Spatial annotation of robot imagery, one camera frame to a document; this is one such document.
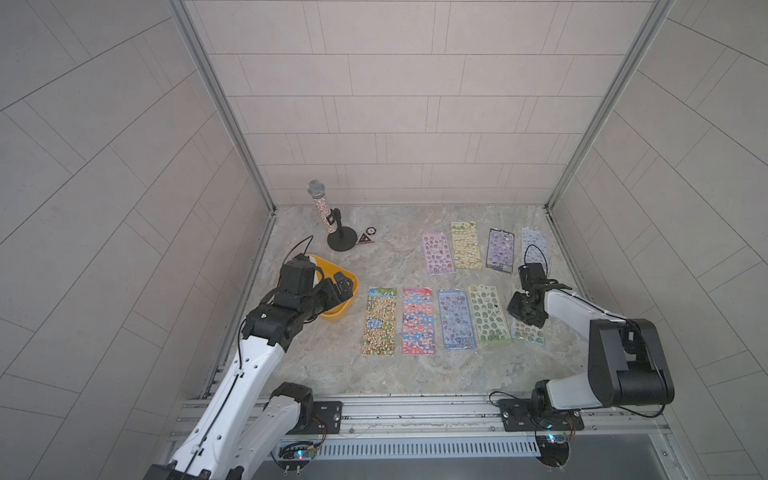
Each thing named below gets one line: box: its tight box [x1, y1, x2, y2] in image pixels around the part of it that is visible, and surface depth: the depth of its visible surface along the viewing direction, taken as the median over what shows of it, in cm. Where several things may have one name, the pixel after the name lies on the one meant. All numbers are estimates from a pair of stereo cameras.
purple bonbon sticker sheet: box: [486, 228, 515, 273], surface depth 107 cm
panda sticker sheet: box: [362, 287, 397, 356], surface depth 88 cm
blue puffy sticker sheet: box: [438, 289, 476, 350], surface depth 89 cm
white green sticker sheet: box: [511, 321, 545, 345], surface depth 86 cm
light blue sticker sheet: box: [522, 227, 549, 276], surface depth 110 cm
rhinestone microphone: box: [307, 179, 336, 234], surface depth 86 cm
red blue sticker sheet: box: [402, 286, 436, 355], surface depth 89 cm
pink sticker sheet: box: [422, 232, 455, 275], surface depth 105 cm
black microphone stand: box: [326, 208, 357, 251], surface depth 107 cm
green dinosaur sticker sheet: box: [468, 285, 512, 343], surface depth 91 cm
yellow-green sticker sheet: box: [451, 221, 482, 269], surface depth 107 cm
